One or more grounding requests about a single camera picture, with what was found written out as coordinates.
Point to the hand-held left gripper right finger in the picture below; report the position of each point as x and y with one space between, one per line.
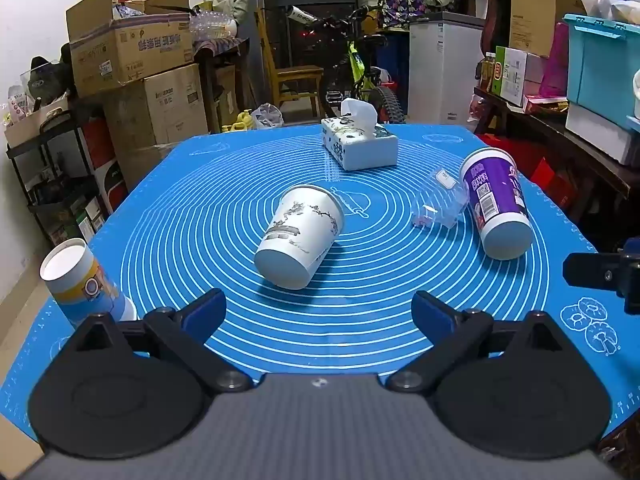
431 314

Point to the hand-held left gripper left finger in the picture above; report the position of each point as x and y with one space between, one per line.
206 314

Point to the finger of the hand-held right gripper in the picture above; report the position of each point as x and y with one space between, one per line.
590 270

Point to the white ink-print paper cup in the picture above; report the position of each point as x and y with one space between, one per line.
295 240

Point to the purple and white paper cup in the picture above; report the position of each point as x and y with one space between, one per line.
500 200

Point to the yellow and blue paper cup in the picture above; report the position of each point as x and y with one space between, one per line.
85 285

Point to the blue silicone baking mat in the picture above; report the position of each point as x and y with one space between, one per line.
385 265

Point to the red bag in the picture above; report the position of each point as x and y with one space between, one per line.
550 180

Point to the clear plastic wrapper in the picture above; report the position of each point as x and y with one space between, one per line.
445 200

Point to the dark wooden side table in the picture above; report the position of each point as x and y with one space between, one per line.
565 145

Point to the white plastic storage box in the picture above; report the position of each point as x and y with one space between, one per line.
600 135

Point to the white patterned tissue box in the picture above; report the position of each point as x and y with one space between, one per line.
365 152

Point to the red and white box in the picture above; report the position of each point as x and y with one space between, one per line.
107 170

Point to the black metal shelf rack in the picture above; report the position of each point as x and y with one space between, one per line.
55 195

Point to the yellow plastic jug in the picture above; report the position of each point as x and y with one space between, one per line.
240 122

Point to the teal plastic storage box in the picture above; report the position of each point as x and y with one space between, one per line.
600 65

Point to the crumpled clear plastic bag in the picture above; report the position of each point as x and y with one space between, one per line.
267 116

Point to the green and white carton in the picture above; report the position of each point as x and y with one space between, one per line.
510 77

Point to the large brown cardboard box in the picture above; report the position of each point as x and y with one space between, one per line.
160 110

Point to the pink box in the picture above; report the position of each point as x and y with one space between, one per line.
559 60

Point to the drink bottle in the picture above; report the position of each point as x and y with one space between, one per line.
487 72

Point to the white chest freezer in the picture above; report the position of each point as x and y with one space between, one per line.
442 70

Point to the wooden chair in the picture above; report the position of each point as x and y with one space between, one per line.
295 77

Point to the black and green bicycle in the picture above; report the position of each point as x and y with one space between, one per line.
360 70

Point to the beige cardboard box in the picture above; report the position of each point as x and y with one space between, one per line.
35 120

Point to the dark wooden desk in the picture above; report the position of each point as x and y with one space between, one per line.
220 50

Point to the tall brown cardboard box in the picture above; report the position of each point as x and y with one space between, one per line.
535 5

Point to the open printed cardboard box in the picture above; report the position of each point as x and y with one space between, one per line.
130 50

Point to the black cap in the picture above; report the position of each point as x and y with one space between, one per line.
47 77

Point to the pack of water bottles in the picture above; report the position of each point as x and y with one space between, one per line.
212 25

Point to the floral fabric bag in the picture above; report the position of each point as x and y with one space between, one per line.
400 0

